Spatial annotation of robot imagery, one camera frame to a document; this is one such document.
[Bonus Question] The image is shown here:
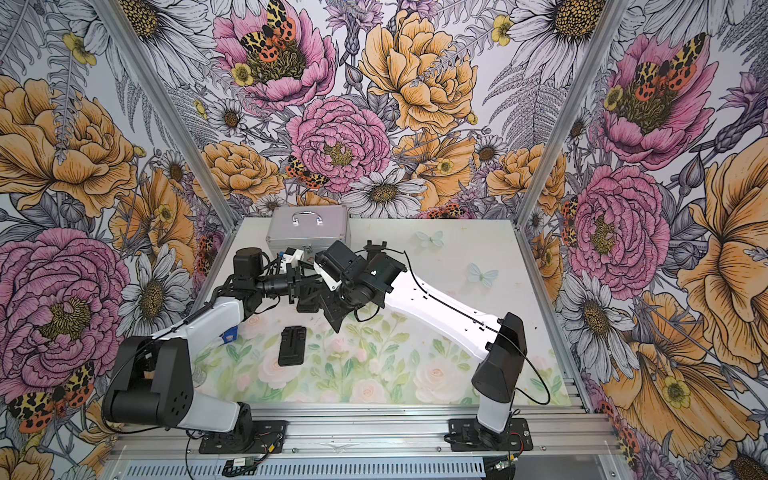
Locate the blue small packet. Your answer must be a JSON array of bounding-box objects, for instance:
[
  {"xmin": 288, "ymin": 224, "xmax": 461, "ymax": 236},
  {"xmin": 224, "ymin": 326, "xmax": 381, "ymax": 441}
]
[{"xmin": 220, "ymin": 326, "xmax": 238, "ymax": 344}]

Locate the silver aluminium first aid case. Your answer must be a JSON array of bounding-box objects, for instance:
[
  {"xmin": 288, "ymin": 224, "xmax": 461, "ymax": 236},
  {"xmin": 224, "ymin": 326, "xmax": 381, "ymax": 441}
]
[{"xmin": 266, "ymin": 205, "xmax": 351, "ymax": 254}]

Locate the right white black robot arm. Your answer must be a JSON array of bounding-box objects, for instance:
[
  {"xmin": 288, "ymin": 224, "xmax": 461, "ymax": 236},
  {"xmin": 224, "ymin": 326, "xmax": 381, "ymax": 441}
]
[{"xmin": 313, "ymin": 241, "xmax": 527, "ymax": 434}]

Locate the black phone stand front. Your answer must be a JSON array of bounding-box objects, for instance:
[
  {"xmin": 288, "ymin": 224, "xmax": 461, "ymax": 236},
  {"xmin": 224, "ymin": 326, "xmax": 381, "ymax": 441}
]
[{"xmin": 278, "ymin": 326, "xmax": 307, "ymax": 367}]

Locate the aluminium left corner post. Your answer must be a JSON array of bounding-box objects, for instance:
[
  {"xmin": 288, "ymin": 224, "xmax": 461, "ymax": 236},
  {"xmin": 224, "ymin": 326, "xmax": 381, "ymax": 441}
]
[{"xmin": 94, "ymin": 1, "xmax": 239, "ymax": 233}]

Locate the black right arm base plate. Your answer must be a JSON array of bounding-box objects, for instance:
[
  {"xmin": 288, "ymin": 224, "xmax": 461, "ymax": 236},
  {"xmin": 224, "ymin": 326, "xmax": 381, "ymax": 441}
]
[{"xmin": 444, "ymin": 417, "xmax": 534, "ymax": 453}]

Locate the small green circuit board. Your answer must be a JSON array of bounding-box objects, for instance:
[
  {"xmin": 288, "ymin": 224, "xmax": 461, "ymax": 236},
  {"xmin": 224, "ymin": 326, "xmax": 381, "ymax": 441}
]
[{"xmin": 221, "ymin": 457, "xmax": 261, "ymax": 478}]

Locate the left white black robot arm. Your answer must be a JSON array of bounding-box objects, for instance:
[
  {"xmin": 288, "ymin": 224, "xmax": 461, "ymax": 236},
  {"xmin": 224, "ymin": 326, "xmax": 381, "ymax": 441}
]
[{"xmin": 102, "ymin": 247, "xmax": 313, "ymax": 441}]

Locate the aluminium corner post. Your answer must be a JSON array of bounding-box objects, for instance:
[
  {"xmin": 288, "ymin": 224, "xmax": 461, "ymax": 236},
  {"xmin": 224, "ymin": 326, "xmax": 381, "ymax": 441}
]
[
  {"xmin": 514, "ymin": 0, "xmax": 629, "ymax": 229},
  {"xmin": 94, "ymin": 1, "xmax": 239, "ymax": 233}
]

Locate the aluminium right corner post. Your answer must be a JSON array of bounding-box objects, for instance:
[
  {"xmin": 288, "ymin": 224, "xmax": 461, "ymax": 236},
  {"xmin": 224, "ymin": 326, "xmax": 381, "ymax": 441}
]
[{"xmin": 514, "ymin": 0, "xmax": 629, "ymax": 229}]

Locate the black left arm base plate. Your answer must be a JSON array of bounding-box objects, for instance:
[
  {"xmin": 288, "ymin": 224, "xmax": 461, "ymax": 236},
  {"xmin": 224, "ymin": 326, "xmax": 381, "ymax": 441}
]
[{"xmin": 198, "ymin": 420, "xmax": 288, "ymax": 455}]

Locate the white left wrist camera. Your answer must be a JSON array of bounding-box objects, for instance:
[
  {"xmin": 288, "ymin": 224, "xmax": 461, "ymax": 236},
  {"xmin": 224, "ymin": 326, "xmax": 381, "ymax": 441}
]
[{"xmin": 281, "ymin": 247, "xmax": 304, "ymax": 268}]

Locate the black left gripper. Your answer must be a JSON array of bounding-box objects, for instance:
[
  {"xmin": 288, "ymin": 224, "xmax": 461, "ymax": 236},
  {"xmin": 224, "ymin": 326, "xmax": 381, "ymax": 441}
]
[{"xmin": 254, "ymin": 259, "xmax": 326, "ymax": 303}]

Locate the aluminium front rail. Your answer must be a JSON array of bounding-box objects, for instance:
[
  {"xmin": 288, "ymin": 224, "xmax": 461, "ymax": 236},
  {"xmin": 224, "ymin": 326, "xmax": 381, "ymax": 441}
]
[{"xmin": 116, "ymin": 400, "xmax": 619, "ymax": 460}]

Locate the black phone stand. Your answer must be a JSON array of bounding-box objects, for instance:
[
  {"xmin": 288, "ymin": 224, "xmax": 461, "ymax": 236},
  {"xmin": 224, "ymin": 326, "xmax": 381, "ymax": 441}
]
[
  {"xmin": 278, "ymin": 326, "xmax": 307, "ymax": 367},
  {"xmin": 295, "ymin": 279, "xmax": 326, "ymax": 313}
]

